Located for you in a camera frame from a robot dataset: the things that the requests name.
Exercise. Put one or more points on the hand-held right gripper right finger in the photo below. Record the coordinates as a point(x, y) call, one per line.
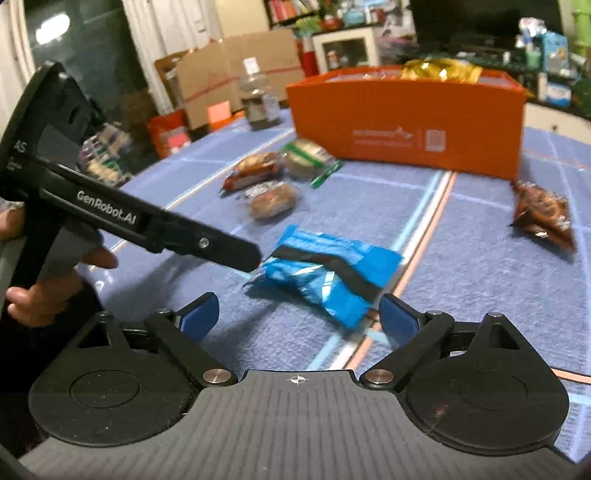
point(397, 318)

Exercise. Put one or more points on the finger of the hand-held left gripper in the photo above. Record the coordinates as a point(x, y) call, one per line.
point(217, 247)

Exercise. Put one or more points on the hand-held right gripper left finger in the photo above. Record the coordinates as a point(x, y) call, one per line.
point(203, 311)

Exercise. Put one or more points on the clear cookie snack packet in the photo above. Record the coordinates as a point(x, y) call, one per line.
point(272, 201)

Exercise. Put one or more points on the brown red-ended snack packet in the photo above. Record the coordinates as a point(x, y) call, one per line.
point(251, 168)

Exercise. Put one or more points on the blue foil snack packet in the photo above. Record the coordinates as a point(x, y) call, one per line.
point(314, 240)

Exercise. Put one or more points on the green white snack packet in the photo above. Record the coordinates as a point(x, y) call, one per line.
point(304, 157)

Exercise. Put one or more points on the dark brown snack packet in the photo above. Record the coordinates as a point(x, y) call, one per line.
point(542, 210)

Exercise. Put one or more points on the orange cardboard box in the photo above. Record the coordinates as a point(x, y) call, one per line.
point(369, 115)

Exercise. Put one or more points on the yellow snack packet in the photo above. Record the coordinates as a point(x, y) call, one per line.
point(438, 69)

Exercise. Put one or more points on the person's left hand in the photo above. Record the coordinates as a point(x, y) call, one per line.
point(55, 300)

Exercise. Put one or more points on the blue checked tablecloth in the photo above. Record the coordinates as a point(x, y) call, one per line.
point(461, 277)

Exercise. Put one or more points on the red patterned box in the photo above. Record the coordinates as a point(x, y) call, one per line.
point(168, 136)

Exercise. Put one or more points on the flat orange box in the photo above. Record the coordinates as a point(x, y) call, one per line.
point(219, 113)

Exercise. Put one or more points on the clear glass jar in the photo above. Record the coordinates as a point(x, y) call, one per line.
point(258, 106)

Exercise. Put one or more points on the white curtain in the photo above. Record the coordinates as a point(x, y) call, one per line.
point(157, 27)

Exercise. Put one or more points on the large brown cardboard box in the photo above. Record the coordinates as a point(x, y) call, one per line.
point(217, 69)

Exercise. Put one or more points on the white glass-door cabinet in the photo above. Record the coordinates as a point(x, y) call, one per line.
point(318, 55)

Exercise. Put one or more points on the tall beige cardboard box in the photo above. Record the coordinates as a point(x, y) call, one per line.
point(240, 16)

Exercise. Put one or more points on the dark bookshelf with books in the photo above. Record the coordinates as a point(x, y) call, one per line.
point(286, 9)

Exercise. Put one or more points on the teal box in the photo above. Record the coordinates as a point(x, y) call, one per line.
point(353, 16)

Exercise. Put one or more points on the blue tissue box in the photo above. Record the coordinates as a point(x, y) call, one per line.
point(558, 94)

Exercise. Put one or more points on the black television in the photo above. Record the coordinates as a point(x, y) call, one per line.
point(461, 23)

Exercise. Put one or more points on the blue white package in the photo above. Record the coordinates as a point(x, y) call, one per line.
point(554, 46)

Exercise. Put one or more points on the green plastic rack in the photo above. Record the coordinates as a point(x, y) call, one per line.
point(581, 27)

